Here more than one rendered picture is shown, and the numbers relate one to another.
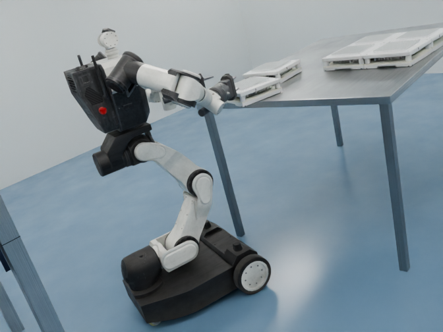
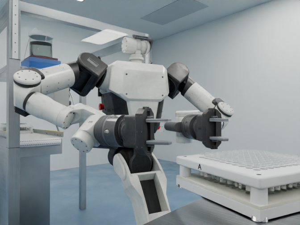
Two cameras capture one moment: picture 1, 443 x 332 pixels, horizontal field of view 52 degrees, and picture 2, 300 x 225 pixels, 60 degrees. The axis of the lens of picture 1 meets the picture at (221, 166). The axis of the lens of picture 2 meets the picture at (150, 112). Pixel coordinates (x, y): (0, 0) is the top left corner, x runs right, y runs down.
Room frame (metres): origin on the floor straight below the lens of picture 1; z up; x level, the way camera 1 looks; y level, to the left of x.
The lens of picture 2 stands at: (2.08, -0.80, 1.06)
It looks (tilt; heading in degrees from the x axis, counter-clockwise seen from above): 1 degrees up; 87
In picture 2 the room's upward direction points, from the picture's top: straight up
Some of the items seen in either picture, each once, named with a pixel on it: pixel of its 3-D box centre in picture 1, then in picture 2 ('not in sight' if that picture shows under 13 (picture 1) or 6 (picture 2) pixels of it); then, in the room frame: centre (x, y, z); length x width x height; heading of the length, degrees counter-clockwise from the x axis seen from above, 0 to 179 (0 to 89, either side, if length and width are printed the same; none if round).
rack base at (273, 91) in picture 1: (250, 95); (252, 185); (2.34, -0.24, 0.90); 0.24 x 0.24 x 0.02; 24
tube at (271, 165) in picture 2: not in sight; (270, 182); (2.33, -0.33, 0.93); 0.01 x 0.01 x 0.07
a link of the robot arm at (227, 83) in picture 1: (224, 90); (129, 131); (2.06, -0.10, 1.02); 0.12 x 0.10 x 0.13; 145
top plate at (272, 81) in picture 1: (248, 85); (252, 164); (2.34, -0.24, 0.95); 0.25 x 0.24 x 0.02; 24
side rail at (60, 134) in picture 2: not in sight; (31, 130); (1.19, 1.49, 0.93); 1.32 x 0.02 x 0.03; 127
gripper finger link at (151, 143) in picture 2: not in sight; (159, 143); (2.14, -0.15, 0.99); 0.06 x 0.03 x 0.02; 145
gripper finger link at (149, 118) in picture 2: not in sight; (158, 118); (2.14, -0.15, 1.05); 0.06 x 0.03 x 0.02; 145
